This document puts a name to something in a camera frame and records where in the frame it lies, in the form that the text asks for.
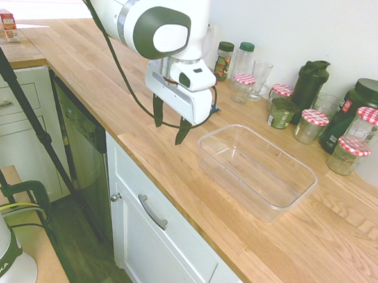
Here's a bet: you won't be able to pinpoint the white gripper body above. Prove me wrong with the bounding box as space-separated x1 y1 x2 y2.
142 59 218 127

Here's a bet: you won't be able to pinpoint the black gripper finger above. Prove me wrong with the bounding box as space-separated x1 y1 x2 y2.
150 92 167 129
174 117 193 147

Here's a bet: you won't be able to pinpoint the clear plastic container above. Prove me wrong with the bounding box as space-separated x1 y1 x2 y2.
193 122 322 227

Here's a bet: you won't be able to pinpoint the large black protein tub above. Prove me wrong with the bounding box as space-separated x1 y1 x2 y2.
317 76 378 158

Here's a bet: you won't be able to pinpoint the spice jar dark lid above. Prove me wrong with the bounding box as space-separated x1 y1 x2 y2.
214 40 236 83

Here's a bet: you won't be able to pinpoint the glass jar red checked lid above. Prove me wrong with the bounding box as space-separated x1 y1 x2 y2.
267 83 295 113
292 108 331 147
325 134 373 178
230 72 257 105
340 105 378 151

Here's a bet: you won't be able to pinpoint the clear bottle green lid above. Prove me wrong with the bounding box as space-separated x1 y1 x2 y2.
232 41 256 79

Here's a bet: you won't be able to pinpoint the stainless steel dishwasher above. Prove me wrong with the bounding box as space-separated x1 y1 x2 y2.
39 70 124 240

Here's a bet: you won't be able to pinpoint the tall glass mug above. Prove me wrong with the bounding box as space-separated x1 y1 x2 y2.
247 59 275 104

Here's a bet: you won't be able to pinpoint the green cup foil lid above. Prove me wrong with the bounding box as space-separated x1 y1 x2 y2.
266 96 300 131

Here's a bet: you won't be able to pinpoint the white kitchen cabinet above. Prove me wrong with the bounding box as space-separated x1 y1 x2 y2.
95 130 268 283

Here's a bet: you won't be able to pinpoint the black shaker bottle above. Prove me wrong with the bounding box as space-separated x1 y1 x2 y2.
288 58 331 127

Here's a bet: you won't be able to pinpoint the white drawer cabinet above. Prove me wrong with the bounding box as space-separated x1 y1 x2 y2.
0 62 79 204

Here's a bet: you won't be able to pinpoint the clear glass tumbler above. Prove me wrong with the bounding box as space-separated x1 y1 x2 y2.
311 92 341 125

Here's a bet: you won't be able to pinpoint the black table clamp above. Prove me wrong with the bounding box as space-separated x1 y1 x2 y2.
0 177 53 222

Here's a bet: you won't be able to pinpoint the orange food box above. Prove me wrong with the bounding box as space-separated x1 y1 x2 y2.
0 8 24 44

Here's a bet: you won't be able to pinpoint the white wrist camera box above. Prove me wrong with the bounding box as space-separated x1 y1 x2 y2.
168 58 219 93

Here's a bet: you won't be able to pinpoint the black camera tripod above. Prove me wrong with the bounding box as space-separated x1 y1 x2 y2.
0 29 120 243

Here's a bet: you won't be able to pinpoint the yellow and black cables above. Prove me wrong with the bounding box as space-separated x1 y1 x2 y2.
0 199 61 247

